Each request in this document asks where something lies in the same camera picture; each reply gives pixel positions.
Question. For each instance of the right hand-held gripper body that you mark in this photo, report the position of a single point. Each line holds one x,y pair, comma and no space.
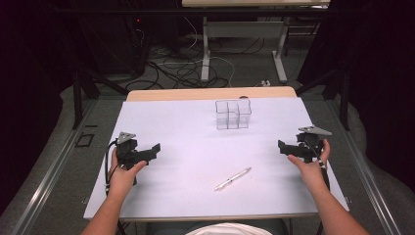
310,143

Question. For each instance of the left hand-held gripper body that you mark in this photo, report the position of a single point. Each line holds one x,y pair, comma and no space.
125,151

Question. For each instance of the person's right hand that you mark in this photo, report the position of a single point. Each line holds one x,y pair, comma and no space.
310,169

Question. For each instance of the person's left hand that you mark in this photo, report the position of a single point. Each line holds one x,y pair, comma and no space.
122,178

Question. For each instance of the white table mat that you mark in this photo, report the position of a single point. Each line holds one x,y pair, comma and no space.
195,182

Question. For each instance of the clear acrylic organizer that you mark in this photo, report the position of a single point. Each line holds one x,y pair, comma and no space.
233,114

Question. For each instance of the black metal stand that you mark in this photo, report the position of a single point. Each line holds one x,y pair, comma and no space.
81,84
339,88

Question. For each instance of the white power plug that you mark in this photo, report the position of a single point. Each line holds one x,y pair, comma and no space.
266,83

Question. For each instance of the white pen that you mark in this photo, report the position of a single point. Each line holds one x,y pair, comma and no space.
232,179

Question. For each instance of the person's white shirt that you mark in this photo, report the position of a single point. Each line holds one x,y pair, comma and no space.
230,229

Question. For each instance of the dark computer tower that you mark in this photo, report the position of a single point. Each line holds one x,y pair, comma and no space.
137,42

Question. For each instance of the white desk with metal legs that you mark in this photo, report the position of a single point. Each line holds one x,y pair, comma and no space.
241,29

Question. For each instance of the metal floor rail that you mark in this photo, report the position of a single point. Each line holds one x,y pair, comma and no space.
365,169
49,176

